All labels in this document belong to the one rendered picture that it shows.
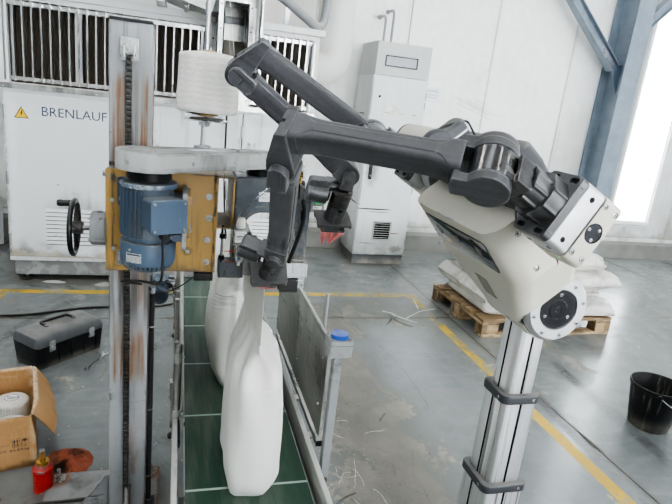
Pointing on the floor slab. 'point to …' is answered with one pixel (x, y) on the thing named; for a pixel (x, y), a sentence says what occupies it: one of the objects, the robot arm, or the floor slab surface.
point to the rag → (71, 460)
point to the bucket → (650, 402)
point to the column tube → (144, 102)
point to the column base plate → (92, 487)
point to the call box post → (330, 416)
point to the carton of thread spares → (41, 403)
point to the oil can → (42, 474)
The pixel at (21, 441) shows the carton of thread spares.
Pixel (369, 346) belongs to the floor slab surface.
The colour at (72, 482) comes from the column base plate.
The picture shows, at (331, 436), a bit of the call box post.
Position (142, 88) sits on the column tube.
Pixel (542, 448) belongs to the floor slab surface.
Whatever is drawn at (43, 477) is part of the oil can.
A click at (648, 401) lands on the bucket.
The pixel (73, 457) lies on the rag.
